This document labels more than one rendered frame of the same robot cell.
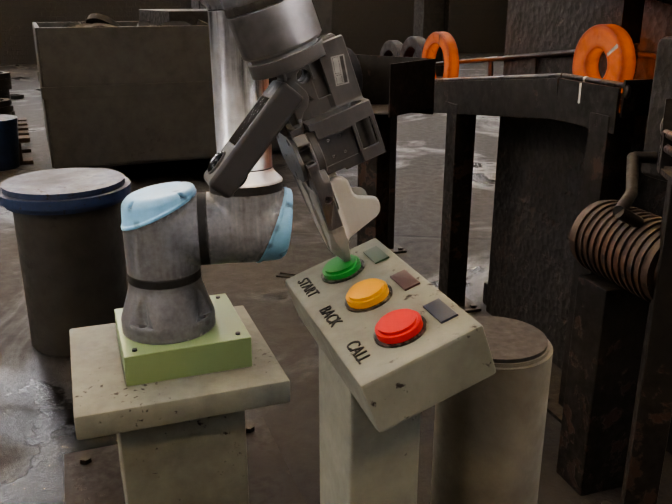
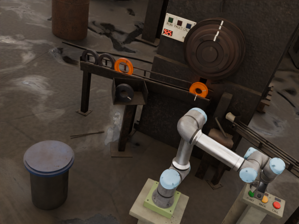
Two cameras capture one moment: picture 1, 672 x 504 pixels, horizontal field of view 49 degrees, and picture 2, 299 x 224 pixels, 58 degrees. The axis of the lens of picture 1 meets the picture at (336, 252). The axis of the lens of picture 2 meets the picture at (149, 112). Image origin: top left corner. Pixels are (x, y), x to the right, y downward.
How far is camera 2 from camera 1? 179 cm
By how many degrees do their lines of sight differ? 51
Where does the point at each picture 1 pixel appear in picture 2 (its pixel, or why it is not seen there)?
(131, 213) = (173, 186)
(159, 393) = (177, 216)
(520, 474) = not seen: hidden behind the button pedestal
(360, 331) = (270, 207)
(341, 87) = not seen: hidden behind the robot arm
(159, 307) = (172, 199)
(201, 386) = (180, 209)
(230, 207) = (185, 172)
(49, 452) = not seen: outside the picture
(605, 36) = (202, 86)
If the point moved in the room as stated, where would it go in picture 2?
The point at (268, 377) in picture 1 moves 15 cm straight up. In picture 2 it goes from (185, 198) to (191, 184)
